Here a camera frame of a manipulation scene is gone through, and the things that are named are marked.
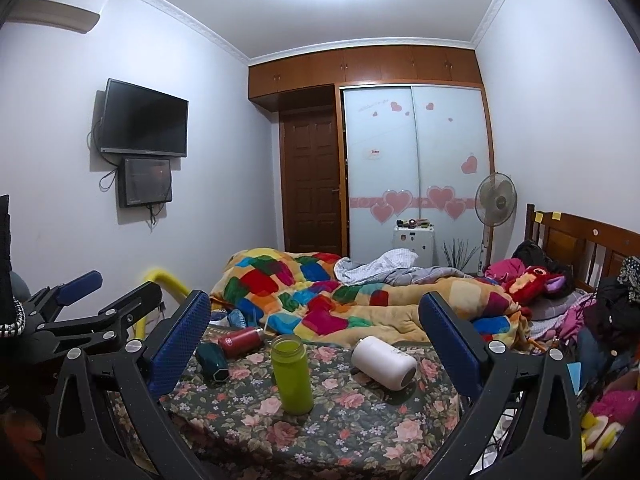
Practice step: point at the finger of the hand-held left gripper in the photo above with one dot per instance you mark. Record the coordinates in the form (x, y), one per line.
(120, 312)
(80, 284)

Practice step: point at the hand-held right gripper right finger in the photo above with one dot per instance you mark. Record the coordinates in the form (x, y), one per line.
(450, 345)

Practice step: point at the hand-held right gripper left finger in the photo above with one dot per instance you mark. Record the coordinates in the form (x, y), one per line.
(180, 341)

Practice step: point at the white thermos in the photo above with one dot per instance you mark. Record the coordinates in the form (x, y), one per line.
(384, 362)

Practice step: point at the dark green thermos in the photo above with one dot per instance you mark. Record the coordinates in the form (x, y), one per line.
(212, 362)

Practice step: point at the red thermos bottle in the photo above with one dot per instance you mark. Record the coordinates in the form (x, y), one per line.
(240, 341)

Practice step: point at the dried plant bunch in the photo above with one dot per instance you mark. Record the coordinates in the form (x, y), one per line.
(460, 257)

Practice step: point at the pink cloth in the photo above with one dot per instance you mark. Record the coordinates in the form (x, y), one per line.
(502, 269)

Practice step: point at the grey white bedsheet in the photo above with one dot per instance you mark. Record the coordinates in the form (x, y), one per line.
(395, 265)

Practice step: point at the red plush toy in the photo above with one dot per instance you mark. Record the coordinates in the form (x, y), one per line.
(527, 282)

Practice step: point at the small white cabinet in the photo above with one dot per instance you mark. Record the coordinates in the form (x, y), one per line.
(413, 240)

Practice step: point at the green bottle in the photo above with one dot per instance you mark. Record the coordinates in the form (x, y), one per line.
(292, 375)

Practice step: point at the black bag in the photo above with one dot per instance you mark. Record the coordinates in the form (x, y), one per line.
(530, 252)

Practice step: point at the colourful patchwork quilt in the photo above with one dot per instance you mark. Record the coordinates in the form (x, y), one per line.
(325, 305)

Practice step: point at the floral cloth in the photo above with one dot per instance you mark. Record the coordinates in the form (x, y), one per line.
(340, 425)

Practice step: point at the white standing fan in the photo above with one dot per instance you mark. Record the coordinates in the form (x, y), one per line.
(496, 197)

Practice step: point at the wooden headboard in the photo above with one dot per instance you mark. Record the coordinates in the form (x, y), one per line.
(575, 240)

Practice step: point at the pile of dark clothes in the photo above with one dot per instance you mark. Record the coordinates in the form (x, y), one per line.
(612, 305)

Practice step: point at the yellow plush toy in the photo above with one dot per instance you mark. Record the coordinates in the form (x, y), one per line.
(600, 435)

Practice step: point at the sliding wardrobe with heart stickers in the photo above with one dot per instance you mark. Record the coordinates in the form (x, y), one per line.
(415, 160)

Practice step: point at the brown wooden door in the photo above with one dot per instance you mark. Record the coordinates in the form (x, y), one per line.
(311, 180)

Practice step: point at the white air conditioner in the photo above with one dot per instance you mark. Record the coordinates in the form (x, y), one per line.
(55, 10)

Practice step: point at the wooden overhead cabinets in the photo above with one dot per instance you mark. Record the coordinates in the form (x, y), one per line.
(360, 67)

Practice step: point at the yellow rail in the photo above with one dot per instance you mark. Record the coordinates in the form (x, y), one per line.
(167, 285)

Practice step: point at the small black wall monitor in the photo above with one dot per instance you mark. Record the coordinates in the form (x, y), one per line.
(146, 180)

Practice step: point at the black wall television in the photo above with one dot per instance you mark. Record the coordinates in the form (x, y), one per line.
(142, 117)

